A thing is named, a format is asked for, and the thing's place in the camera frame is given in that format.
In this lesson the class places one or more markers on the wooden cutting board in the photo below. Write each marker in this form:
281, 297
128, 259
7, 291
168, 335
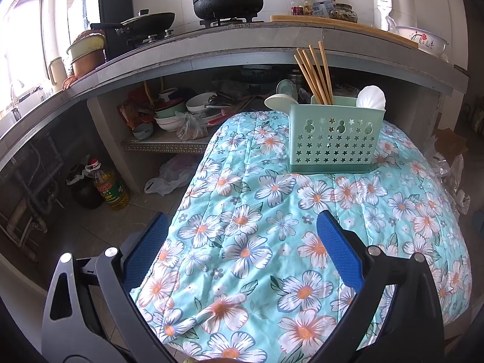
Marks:
287, 18

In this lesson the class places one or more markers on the pile of plastic bags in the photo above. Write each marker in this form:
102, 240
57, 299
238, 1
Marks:
457, 196

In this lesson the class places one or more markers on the cream mug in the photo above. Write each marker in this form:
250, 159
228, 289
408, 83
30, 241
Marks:
57, 70

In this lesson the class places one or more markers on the black box appliance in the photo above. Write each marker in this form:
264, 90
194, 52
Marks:
113, 3

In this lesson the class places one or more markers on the window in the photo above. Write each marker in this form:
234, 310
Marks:
22, 45

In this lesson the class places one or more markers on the green star-cutout utensil holder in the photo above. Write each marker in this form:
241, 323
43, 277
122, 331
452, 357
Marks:
332, 140

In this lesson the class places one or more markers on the blue packet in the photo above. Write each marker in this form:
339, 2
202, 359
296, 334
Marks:
320, 8

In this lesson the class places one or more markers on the yellow cooking oil bottle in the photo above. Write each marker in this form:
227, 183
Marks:
111, 193

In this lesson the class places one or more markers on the large white bowl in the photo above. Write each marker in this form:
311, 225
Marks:
198, 102

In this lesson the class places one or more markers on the green bowl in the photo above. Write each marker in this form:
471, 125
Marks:
170, 113

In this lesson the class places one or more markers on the stack of steel pots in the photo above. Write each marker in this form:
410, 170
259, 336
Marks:
296, 77

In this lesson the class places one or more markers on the dark jar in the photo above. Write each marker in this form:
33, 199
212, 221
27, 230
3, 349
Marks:
83, 193

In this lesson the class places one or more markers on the copper-coloured pot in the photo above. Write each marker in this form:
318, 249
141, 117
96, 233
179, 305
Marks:
89, 66

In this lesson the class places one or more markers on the metal shelf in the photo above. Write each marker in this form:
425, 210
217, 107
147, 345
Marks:
162, 146

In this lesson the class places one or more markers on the clear bottle with brown cap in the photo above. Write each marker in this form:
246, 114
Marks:
296, 3

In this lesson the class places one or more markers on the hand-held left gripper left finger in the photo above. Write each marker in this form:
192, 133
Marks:
145, 251

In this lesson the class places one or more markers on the clear bag of nuts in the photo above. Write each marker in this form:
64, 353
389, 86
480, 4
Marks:
191, 128

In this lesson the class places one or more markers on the white floral enamel basin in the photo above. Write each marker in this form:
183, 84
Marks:
421, 41

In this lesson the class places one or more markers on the white kitchen appliance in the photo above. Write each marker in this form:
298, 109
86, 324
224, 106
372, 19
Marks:
395, 3

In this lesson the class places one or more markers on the black frying pan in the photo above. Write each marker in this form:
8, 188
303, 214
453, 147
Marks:
147, 20

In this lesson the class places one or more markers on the floral turquoise blanket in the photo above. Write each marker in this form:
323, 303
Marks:
245, 215

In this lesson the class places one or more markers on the small teal bowl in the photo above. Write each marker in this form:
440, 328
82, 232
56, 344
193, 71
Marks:
143, 131

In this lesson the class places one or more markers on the grey concrete kitchen counter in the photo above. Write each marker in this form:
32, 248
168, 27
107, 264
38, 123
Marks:
227, 45

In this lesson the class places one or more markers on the cream enamel pot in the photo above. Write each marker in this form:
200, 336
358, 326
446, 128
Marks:
85, 45

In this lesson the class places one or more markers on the white shell-shaped plastic spoon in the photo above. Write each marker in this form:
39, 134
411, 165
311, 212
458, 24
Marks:
372, 98

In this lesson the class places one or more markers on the white soup spoon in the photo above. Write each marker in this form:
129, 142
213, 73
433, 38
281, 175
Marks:
278, 102

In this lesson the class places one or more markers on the wooden chopstick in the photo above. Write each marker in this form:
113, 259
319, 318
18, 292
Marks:
312, 75
326, 75
319, 75
306, 75

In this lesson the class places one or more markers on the cardboard box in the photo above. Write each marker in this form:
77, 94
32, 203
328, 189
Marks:
450, 143

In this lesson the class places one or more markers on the red packet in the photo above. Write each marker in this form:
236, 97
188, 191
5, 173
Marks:
130, 111

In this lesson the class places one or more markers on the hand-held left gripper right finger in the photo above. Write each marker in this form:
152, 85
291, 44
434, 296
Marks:
338, 251

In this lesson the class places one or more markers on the gas stove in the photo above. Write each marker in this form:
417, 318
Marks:
153, 39

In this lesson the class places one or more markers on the glass jar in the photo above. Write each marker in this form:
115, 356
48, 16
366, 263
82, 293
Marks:
343, 13

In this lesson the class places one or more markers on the bottle with yellow cap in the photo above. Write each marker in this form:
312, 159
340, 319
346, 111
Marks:
308, 3

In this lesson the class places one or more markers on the white plastic bag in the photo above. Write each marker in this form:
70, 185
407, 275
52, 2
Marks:
170, 177

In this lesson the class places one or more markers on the grey drain pipes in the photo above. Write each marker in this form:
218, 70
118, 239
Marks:
34, 196

